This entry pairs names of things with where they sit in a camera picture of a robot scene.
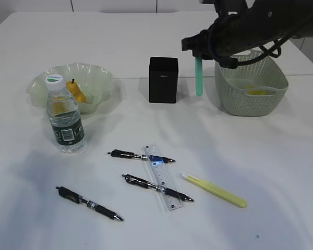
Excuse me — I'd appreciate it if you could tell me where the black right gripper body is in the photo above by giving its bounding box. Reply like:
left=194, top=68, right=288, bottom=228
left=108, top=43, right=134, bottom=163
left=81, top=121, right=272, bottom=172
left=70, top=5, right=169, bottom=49
left=181, top=15, right=248, bottom=60

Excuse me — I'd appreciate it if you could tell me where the mint green pen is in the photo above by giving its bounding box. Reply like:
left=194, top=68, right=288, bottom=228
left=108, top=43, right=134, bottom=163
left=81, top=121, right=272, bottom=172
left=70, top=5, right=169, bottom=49
left=195, top=57, right=203, bottom=96

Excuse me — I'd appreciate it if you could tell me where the yellow waste paper wrapper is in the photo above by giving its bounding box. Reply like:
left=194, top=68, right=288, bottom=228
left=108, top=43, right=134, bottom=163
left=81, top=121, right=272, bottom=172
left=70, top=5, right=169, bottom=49
left=245, top=84, right=268, bottom=95

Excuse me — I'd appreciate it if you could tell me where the yellow pen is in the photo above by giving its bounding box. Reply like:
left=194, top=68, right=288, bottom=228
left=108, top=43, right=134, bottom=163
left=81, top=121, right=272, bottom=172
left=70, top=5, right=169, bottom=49
left=180, top=172, right=247, bottom=208

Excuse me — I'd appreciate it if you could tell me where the yellow pear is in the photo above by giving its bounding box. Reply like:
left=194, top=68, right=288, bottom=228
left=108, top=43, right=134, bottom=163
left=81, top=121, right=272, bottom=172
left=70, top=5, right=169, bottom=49
left=66, top=79, right=87, bottom=103

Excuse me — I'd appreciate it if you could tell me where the clear water bottle green label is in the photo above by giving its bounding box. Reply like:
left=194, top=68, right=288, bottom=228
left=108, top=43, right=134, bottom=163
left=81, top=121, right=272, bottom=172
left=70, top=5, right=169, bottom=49
left=45, top=74, right=86, bottom=153

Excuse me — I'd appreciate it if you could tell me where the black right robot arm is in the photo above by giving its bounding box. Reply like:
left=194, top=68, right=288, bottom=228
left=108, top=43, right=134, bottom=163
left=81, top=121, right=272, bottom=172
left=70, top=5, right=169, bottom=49
left=182, top=1, right=313, bottom=59

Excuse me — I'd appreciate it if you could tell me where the green woven plastic basket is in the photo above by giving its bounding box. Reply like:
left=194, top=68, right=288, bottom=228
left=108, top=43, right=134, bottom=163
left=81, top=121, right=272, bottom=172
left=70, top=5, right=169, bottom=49
left=215, top=56, right=289, bottom=117

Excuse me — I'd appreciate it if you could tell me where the black square pen holder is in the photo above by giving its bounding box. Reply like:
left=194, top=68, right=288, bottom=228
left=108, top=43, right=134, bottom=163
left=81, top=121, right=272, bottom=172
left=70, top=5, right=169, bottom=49
left=149, top=57, right=178, bottom=104

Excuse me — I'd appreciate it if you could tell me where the green ruffled glass plate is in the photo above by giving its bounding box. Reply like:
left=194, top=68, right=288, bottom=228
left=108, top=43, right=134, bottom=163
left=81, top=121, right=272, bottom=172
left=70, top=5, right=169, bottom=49
left=27, top=62, right=114, bottom=114

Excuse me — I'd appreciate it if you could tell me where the black pen upper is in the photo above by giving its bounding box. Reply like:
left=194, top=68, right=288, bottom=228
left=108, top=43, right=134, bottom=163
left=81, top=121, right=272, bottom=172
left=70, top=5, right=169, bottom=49
left=107, top=149, right=176, bottom=164

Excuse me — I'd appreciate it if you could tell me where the black pen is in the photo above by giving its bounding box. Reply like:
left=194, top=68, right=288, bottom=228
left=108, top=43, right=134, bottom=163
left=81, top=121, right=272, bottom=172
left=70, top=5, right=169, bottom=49
left=122, top=174, right=194, bottom=202
left=107, top=149, right=176, bottom=164
left=56, top=186, right=124, bottom=221

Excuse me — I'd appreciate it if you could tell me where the clear plastic ruler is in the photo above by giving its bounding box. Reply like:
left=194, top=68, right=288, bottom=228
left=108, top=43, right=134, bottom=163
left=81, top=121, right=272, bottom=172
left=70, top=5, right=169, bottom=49
left=142, top=144, right=184, bottom=211

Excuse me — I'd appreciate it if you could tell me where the black pen middle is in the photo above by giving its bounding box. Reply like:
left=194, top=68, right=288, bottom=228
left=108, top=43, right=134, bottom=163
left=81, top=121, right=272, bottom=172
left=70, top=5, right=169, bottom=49
left=122, top=174, right=194, bottom=202

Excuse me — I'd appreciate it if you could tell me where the black pen lower left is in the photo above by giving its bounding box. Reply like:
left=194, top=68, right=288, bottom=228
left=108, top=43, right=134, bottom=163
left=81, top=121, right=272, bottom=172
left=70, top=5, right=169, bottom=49
left=56, top=186, right=124, bottom=221

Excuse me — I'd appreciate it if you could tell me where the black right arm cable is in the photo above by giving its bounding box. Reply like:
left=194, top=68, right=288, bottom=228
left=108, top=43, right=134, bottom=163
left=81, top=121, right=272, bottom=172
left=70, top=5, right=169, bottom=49
left=208, top=0, right=282, bottom=70

